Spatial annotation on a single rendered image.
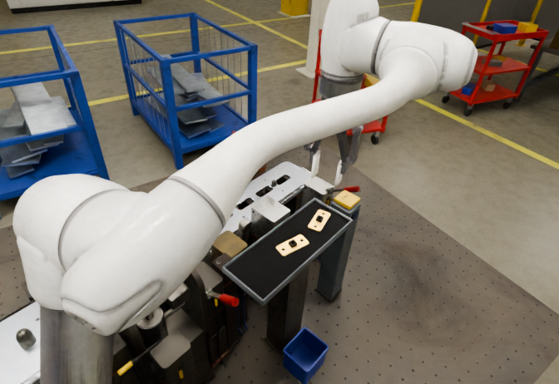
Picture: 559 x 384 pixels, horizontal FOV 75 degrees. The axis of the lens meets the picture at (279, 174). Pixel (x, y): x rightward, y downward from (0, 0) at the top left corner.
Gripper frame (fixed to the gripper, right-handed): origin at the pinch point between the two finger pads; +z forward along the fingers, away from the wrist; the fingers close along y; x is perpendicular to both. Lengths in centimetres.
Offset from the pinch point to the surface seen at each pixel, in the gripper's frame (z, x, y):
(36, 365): 34, 61, 42
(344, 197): 17.8, -13.6, -2.6
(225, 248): 25.8, 16.4, 21.2
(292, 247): 17.3, 13.3, 2.0
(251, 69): 57, -179, 134
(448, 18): 62, -516, 20
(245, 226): 24.0, 7.3, 20.0
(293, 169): 34, -39, 27
